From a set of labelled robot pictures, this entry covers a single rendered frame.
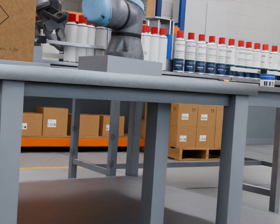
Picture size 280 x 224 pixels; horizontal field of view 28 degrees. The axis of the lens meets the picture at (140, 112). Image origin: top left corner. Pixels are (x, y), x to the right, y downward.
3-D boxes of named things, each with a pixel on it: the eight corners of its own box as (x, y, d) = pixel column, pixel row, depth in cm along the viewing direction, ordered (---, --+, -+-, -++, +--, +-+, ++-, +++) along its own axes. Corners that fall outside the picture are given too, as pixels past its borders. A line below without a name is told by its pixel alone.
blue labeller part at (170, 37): (167, 68, 280) (169, 35, 280) (171, 68, 278) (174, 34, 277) (162, 67, 278) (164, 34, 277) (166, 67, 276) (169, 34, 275)
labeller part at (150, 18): (161, 22, 287) (161, 20, 287) (175, 21, 279) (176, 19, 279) (141, 18, 279) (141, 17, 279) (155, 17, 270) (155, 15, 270)
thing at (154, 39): (152, 70, 269) (155, 27, 269) (159, 70, 265) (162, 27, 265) (144, 69, 266) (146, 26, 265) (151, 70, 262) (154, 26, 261)
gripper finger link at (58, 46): (56, 51, 239) (48, 31, 235) (63, 51, 234) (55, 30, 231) (50, 54, 237) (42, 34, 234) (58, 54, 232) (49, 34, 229)
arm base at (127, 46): (127, 62, 223) (129, 37, 223) (151, 62, 211) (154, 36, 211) (96, 57, 213) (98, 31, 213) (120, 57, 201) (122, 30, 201)
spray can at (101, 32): (102, 65, 249) (105, 19, 248) (106, 65, 244) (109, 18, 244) (91, 64, 247) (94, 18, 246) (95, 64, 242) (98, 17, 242)
